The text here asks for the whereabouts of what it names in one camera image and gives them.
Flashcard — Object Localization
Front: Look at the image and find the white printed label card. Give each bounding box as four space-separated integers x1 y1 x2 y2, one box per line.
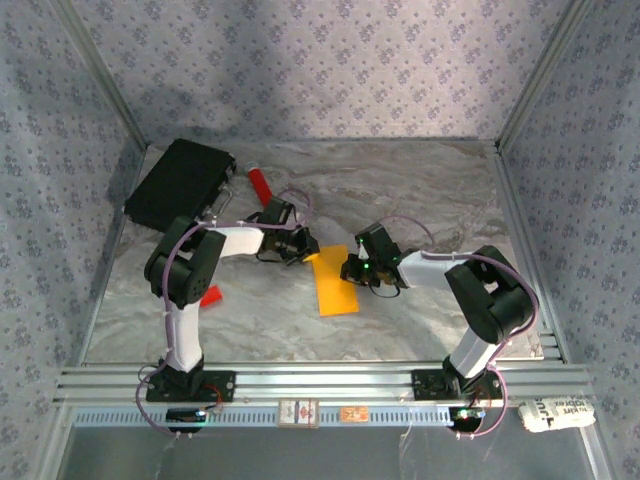
277 397 321 430

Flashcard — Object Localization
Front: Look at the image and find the grey slotted cable duct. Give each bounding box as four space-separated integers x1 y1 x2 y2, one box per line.
72 405 454 429

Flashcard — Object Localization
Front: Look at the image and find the long aluminium mounting rail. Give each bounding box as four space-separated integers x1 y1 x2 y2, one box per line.
53 363 596 407

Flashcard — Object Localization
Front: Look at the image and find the small red plastic piece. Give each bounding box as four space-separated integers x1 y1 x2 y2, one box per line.
199 284 225 308

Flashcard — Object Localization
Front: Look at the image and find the gripper thin black cable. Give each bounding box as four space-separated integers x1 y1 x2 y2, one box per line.
367 279 401 300
255 248 292 267

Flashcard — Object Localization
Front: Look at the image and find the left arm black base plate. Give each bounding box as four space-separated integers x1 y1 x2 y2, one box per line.
144 367 237 404

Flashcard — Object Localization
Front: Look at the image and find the black carrying case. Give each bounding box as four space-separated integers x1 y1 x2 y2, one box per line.
123 138 238 239

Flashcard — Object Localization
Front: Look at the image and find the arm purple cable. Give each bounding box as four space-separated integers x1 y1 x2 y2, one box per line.
135 188 314 441
382 214 541 441

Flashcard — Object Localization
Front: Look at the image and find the left gripper thin black cable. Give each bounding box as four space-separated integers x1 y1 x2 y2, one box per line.
255 248 292 267

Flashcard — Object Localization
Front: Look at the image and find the right gripper thin black cable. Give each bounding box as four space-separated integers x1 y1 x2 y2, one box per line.
367 279 401 300

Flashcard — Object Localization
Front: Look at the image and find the orange paper sheet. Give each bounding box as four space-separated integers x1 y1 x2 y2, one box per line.
310 243 361 318

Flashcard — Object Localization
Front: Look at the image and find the red cylindrical tube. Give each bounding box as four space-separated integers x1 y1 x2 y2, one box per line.
245 162 276 206

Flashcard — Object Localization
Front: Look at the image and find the right black controller board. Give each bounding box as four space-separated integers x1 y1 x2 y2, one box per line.
448 406 487 431

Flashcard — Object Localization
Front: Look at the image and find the aluminium frame post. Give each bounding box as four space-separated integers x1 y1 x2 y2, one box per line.
492 0 596 154
49 0 154 151

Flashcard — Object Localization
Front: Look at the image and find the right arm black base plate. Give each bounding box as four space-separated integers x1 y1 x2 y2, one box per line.
410 368 504 401

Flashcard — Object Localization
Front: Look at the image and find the left black controller board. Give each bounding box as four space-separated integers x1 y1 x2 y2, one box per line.
165 407 207 426

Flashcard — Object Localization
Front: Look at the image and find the crumpled white printed paper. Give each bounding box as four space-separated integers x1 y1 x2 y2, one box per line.
517 396 599 435

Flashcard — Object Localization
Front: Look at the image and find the black controller board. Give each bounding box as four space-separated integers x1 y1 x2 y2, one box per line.
165 407 207 426
448 406 487 431

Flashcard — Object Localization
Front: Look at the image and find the grey metal panel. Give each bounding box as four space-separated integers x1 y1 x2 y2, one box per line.
59 427 609 480

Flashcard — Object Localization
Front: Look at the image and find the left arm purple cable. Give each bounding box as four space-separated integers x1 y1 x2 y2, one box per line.
135 188 314 441

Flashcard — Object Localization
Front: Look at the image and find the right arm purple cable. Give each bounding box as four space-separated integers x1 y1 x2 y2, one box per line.
382 214 541 441

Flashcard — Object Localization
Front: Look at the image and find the aluminium side rail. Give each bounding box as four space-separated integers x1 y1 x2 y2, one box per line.
69 144 151 366
492 142 569 364

